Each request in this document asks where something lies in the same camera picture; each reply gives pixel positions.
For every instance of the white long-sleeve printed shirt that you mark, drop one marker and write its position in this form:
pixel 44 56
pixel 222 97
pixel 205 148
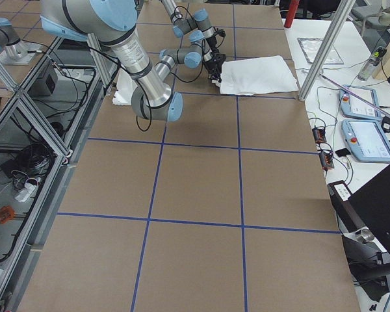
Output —
pixel 263 75

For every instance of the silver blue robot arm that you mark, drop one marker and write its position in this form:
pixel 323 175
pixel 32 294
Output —
pixel 204 48
pixel 114 25

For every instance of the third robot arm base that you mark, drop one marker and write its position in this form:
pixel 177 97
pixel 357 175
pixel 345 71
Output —
pixel 13 51

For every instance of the red cylinder object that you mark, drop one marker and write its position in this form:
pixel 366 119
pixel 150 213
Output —
pixel 291 13

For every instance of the orange black connector box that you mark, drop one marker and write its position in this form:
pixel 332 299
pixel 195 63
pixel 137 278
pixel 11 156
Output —
pixel 319 135

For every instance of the upper blue teach pendant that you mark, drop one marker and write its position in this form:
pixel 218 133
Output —
pixel 353 107

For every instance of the blue teach pendant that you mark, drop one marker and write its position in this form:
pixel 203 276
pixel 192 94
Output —
pixel 353 107
pixel 366 140

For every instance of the lower blue teach pendant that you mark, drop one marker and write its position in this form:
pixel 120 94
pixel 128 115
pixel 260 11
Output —
pixel 366 140

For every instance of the silver reacher grabber tool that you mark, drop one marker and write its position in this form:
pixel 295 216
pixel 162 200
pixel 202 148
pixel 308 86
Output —
pixel 348 91

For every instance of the black laptop computer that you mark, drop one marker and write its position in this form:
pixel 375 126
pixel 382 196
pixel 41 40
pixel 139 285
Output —
pixel 368 206

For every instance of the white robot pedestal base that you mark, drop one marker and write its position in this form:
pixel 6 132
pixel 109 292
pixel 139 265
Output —
pixel 125 87

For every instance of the grey aluminium frame post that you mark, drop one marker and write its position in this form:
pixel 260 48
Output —
pixel 330 37

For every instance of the aluminium frame rail right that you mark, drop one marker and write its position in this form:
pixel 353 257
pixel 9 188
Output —
pixel 46 110

